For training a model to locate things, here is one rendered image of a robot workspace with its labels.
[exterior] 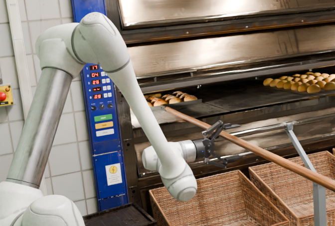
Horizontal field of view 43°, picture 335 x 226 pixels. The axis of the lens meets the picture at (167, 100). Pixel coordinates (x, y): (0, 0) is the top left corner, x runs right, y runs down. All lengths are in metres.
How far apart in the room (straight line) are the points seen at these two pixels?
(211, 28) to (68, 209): 1.46
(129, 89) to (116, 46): 0.17
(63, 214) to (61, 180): 1.08
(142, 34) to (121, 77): 0.82
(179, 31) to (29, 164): 1.22
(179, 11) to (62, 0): 0.59
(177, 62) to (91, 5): 0.53
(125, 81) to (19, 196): 0.49
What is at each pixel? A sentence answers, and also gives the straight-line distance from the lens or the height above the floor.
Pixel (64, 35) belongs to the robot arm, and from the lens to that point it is 1.40.
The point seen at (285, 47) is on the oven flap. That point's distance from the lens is 2.56.
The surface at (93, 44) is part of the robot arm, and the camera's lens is 1.33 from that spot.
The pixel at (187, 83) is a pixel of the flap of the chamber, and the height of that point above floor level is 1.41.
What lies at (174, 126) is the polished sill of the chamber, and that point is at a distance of 2.28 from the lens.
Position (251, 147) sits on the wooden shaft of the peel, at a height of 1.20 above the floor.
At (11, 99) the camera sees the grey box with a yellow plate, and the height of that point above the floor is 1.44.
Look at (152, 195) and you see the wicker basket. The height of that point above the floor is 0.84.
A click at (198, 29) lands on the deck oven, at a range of 2.30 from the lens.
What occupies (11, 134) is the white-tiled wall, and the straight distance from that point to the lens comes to 2.14.
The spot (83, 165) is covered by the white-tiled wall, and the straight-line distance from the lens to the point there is 2.21.
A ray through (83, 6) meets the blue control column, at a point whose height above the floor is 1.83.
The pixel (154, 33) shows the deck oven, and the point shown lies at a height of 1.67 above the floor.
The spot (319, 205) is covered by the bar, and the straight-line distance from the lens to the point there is 2.09.
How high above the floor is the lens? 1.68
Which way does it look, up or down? 10 degrees down
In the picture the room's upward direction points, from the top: 6 degrees counter-clockwise
